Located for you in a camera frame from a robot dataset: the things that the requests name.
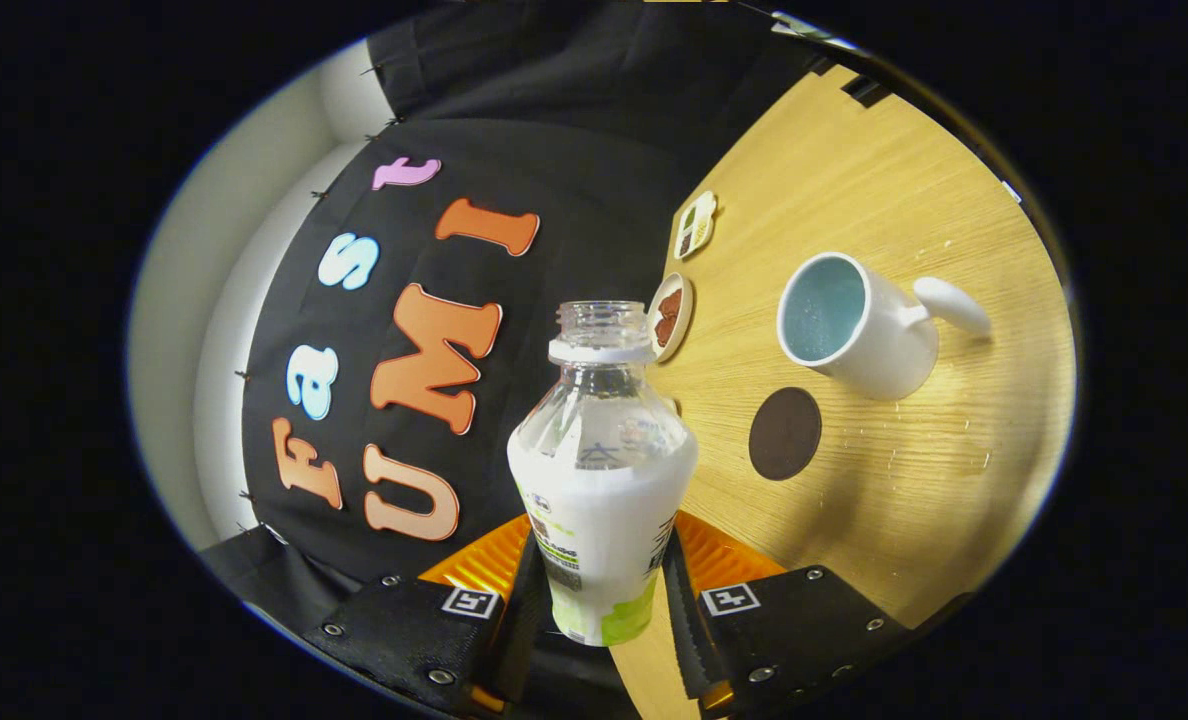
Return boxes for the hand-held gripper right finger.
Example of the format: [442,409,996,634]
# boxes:
[659,510,915,716]

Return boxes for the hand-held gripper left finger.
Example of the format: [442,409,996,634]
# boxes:
[304,512,555,716]

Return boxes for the clear plastic juice bottle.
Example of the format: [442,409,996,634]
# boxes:
[507,300,700,648]

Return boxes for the dark round coaster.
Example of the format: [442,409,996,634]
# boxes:
[748,387,823,482]

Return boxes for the white cup with blue inside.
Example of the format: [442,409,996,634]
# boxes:
[776,251,993,402]

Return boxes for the wooden table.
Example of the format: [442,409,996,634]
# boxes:
[609,65,1077,720]

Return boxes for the round plate with red food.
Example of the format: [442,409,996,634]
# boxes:
[647,272,696,363]

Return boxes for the white divided dish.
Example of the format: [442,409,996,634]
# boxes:
[673,190,719,261]

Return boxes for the black backdrop cloth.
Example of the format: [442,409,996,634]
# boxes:
[199,0,835,720]

